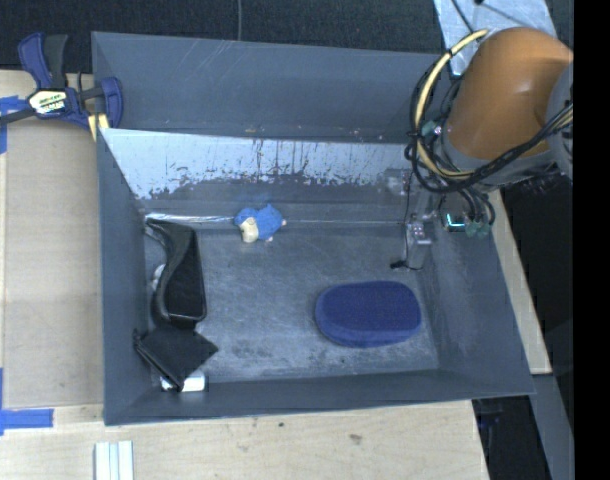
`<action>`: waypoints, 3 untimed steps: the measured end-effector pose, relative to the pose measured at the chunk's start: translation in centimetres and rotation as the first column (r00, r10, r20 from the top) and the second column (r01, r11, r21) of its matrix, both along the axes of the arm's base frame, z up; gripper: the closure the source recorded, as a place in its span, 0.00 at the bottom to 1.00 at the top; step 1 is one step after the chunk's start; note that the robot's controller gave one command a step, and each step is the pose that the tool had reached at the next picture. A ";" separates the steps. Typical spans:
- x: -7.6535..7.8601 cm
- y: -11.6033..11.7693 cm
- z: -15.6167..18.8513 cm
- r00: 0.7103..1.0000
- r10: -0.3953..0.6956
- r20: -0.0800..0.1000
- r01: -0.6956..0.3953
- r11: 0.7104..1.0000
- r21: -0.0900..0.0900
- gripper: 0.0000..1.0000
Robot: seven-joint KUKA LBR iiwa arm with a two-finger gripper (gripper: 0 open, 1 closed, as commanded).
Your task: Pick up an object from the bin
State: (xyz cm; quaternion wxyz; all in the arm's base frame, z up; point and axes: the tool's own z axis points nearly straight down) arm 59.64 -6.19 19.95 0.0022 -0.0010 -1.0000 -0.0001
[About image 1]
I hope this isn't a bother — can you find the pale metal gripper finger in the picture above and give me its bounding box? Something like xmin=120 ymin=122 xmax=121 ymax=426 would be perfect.
xmin=406 ymin=220 xmax=424 ymax=269
xmin=417 ymin=234 xmax=434 ymax=270

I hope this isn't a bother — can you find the blue oval sponge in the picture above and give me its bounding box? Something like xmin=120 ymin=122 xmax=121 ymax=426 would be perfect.
xmin=313 ymin=280 xmax=423 ymax=350

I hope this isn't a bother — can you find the blue toy animal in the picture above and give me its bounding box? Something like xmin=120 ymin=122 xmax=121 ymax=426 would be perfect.
xmin=233 ymin=203 xmax=288 ymax=245

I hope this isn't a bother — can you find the grey metal bin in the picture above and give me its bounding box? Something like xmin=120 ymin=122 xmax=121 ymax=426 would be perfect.
xmin=89 ymin=30 xmax=537 ymax=427

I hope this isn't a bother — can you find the white small block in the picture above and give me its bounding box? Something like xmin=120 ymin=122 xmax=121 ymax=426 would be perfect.
xmin=159 ymin=373 xmax=209 ymax=394

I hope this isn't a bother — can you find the black square pouch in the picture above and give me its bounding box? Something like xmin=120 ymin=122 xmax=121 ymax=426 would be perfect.
xmin=132 ymin=324 xmax=220 ymax=392

